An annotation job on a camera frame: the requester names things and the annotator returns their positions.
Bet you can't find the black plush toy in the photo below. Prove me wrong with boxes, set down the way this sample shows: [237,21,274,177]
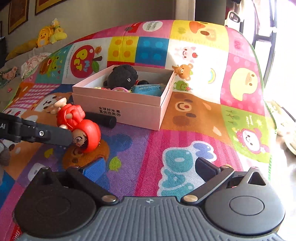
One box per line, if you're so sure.
[103,64,149,91]

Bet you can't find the red hooded doll figure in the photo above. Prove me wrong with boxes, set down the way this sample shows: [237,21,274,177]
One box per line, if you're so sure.
[50,97,101,153]

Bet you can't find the colourful cartoon play mat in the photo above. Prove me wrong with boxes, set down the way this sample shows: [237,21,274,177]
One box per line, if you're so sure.
[1,20,275,240]

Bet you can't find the pink cardboard box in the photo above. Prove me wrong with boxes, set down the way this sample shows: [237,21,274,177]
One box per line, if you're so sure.
[72,65,175,131]

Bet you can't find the yellow banana pillow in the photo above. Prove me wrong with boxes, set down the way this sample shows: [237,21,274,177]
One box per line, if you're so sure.
[6,39,38,61]

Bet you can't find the blue tissue pack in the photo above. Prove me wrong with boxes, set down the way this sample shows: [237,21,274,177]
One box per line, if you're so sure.
[132,84,165,97]

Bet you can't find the pink white clothes pile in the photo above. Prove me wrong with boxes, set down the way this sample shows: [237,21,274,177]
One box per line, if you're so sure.
[20,52,51,79]

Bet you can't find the yellow plush toys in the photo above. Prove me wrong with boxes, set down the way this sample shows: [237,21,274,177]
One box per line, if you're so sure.
[36,18,67,48]

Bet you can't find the gold framed picture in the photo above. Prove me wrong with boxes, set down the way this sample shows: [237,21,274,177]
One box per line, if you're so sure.
[8,0,30,34]

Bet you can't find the black cylinder stick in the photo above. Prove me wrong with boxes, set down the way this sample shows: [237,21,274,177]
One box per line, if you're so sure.
[85,112,117,128]

